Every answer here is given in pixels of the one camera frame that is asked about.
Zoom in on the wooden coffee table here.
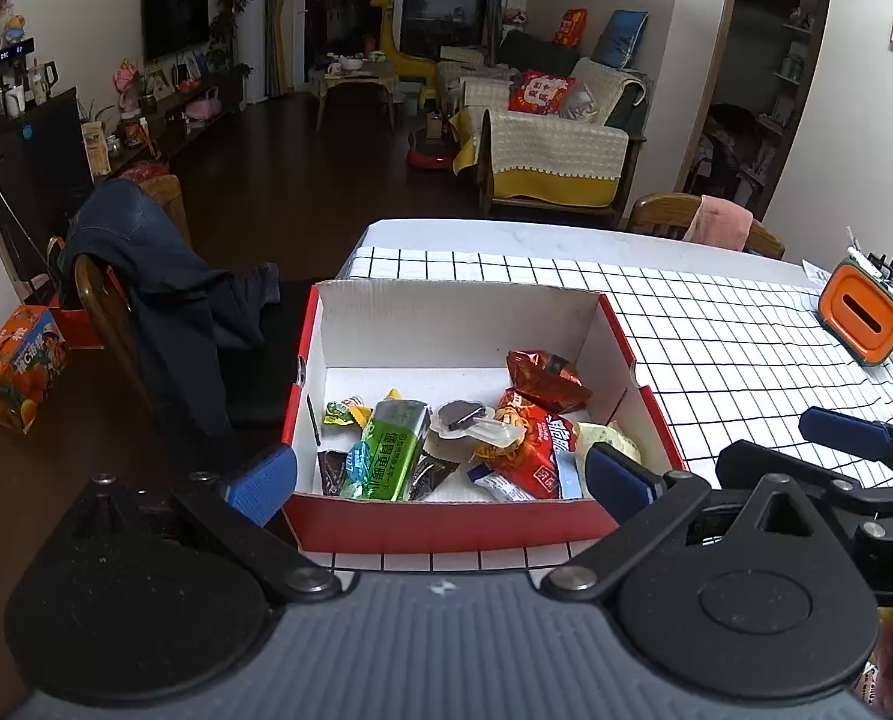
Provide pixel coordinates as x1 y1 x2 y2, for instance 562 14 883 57
310 60 403 132

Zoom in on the black television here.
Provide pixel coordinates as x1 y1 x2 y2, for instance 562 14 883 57
142 0 209 63

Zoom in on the checkered tablecloth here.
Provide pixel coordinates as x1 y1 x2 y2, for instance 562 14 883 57
296 246 893 575

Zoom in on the blue cushion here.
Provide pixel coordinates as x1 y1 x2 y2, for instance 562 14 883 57
591 10 649 68

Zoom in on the white blue snack packet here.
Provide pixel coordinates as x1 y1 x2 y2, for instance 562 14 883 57
466 463 541 503

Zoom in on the black snack packet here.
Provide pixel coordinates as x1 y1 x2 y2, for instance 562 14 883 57
407 454 461 502

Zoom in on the brown chocolate packet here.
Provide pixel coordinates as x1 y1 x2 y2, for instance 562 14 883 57
316 448 352 497

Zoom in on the yellow giraffe toy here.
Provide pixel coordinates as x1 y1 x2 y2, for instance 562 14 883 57
370 0 440 83

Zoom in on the small green yellow candy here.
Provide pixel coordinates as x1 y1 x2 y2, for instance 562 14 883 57
321 396 373 427

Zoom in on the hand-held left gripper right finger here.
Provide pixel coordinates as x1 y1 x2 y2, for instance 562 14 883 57
540 441 841 601

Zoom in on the dark blue jacket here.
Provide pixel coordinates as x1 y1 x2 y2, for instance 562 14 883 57
60 178 283 436

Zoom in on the pink cloth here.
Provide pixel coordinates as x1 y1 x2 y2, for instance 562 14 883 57
690 195 754 252

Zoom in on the dark television cabinet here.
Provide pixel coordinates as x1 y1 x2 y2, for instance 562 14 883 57
79 71 245 181

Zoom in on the red cardboard box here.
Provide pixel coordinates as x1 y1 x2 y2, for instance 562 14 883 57
281 279 691 554

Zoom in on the red white chip bag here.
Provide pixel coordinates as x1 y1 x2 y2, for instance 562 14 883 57
477 388 579 500

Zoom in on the orange cushion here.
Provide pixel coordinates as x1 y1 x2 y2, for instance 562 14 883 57
553 9 590 48

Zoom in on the orange pen holder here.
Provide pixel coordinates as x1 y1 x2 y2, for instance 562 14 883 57
817 244 893 367

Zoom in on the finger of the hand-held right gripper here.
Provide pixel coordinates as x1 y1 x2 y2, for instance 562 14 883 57
717 439 879 515
799 406 893 481

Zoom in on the black cabinet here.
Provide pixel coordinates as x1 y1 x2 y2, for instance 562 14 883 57
0 60 95 256

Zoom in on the dark sofa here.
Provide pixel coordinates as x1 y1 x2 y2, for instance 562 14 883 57
437 30 650 230

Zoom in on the green potted plant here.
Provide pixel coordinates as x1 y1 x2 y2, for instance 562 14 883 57
210 0 256 76

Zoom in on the cream snack packet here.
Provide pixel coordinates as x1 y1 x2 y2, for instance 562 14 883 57
573 421 643 477

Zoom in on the wooden dining chair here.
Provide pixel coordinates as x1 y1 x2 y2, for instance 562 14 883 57
627 193 787 260

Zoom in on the red printed cushion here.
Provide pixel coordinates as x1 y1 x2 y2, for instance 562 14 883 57
508 69 577 117

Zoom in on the cream sofa cover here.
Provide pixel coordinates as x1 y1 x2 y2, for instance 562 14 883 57
484 109 631 207

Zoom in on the dark red snack packet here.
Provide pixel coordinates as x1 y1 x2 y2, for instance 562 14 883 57
507 350 594 415

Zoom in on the orange fruit carton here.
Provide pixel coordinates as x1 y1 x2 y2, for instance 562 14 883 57
0 305 68 434

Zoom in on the white tower air conditioner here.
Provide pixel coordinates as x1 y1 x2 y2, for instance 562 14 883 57
242 0 275 106

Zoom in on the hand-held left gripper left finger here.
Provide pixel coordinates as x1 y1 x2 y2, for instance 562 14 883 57
64 442 343 605

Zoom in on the green silver snack packet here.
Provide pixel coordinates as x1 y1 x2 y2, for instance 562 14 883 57
341 399 433 502

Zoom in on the red floor toy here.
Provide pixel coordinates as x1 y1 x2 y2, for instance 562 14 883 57
407 127 455 172

